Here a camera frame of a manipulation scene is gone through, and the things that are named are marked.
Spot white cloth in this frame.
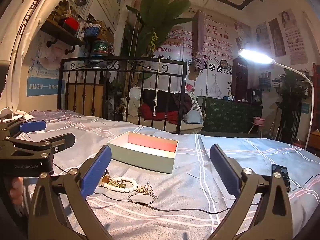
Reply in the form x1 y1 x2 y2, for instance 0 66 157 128
0 107 35 121

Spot pink stool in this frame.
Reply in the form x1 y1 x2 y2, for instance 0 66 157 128
248 116 266 138

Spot black clothing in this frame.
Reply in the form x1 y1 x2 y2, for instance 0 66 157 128
142 89 193 115

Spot grey blue striped bed sheet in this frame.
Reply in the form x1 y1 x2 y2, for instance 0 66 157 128
0 110 320 240

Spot thin silver bangle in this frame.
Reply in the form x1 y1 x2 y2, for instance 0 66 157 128
128 192 156 205

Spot metal storage shelf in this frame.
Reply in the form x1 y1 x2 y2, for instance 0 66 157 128
311 64 320 155

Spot black iron bed frame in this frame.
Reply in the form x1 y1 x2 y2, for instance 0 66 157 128
57 56 188 134

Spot white rope tassel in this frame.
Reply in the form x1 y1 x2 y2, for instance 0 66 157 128
153 57 161 118

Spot small wall rack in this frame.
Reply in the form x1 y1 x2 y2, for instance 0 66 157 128
259 72 272 91

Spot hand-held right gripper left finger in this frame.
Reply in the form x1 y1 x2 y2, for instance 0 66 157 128
27 145 113 240

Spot blue basket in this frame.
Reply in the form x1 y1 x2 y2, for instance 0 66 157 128
84 27 101 37

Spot black smartphone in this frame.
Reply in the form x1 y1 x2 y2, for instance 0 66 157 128
271 164 292 192

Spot green patterned counter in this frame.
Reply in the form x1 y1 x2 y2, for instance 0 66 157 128
196 96 263 133

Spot green round tin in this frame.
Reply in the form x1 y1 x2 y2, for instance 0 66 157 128
90 40 112 57

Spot blue white wall poster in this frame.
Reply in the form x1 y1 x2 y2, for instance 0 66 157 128
27 36 66 97

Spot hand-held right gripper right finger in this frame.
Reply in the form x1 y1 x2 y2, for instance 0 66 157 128
207 144 295 240

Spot red cloth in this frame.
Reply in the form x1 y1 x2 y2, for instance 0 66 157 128
139 104 184 125

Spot red box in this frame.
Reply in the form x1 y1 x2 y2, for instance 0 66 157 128
62 17 80 30

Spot white floor lamp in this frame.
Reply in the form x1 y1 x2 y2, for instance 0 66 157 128
237 48 314 150

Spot wooden pipe wall shelf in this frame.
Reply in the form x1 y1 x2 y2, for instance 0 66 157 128
40 22 85 55

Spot pale green box pink inside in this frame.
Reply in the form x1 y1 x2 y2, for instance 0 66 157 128
107 131 180 175

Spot hanging grey ornament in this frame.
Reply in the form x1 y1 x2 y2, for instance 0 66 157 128
189 9 209 80

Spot person's left hand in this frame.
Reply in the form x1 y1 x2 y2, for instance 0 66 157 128
9 177 25 205

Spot large leafy plant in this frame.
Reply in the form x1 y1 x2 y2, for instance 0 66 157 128
120 0 198 60

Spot dark red cabinet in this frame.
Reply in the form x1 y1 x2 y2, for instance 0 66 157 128
232 57 249 102

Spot white pearl bracelet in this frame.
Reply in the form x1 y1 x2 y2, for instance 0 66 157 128
103 176 138 193

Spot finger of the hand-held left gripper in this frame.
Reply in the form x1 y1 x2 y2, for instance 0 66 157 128
5 133 76 153
0 120 47 140

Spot grey blue cushion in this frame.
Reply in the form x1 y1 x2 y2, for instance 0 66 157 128
182 110 203 125

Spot portrait wall poster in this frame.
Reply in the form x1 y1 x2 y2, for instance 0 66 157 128
269 9 310 65

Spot large printed wall banner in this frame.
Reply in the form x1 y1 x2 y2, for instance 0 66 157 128
160 10 251 100

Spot gold link bracelet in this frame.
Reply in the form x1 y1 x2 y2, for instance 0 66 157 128
144 181 158 197

